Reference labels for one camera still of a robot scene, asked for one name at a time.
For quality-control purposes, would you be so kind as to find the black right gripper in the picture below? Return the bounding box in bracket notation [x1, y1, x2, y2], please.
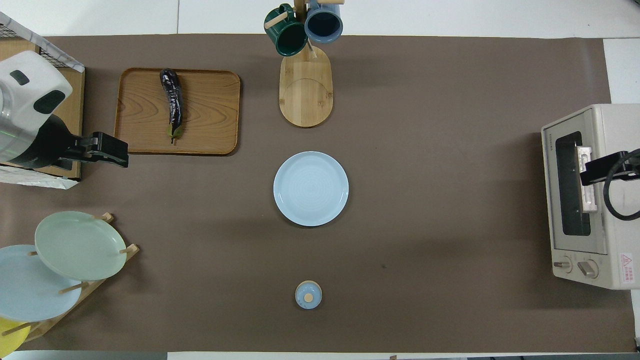
[580, 149, 640, 186]

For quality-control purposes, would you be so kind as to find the brown table mat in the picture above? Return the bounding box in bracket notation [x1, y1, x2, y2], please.
[0, 34, 637, 352]

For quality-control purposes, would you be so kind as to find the pale green plate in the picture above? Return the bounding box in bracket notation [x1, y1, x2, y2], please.
[34, 210, 128, 282]

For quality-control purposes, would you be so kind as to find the dark purple eggplant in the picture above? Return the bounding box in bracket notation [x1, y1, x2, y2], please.
[159, 68, 184, 145]

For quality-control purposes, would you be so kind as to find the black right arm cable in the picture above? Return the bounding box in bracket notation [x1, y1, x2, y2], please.
[603, 149, 640, 221]

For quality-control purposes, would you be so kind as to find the yellow plate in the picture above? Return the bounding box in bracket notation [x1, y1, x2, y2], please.
[0, 316, 32, 359]

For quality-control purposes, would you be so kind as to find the beige toaster oven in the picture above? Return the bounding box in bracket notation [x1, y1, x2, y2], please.
[541, 103, 640, 290]

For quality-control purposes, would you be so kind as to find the wooden serving tray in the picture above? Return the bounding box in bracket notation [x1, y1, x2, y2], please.
[114, 67, 241, 156]

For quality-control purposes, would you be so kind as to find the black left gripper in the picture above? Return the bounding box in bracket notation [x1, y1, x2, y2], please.
[57, 131, 129, 169]

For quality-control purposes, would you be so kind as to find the wooden step shelf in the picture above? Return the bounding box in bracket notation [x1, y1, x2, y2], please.
[0, 37, 86, 180]

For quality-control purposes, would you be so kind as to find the blue mug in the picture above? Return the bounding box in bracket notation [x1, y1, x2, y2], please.
[304, 0, 344, 44]

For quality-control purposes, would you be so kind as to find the dark green mug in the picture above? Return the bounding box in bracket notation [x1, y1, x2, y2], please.
[264, 4, 309, 57]

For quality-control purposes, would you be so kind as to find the wooden mug tree stand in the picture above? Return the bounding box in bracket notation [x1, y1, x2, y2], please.
[264, 0, 346, 129]

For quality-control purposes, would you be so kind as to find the light blue racked plate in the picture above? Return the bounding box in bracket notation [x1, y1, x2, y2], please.
[0, 244, 83, 323]

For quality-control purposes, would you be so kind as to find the small blue lid wooden knob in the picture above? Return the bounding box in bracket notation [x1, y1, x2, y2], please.
[294, 280, 323, 310]

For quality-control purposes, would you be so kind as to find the black wire basket marble trim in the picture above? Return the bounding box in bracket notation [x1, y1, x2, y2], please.
[0, 12, 86, 190]

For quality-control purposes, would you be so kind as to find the wooden plate rack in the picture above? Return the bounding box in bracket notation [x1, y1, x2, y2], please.
[0, 212, 140, 343]

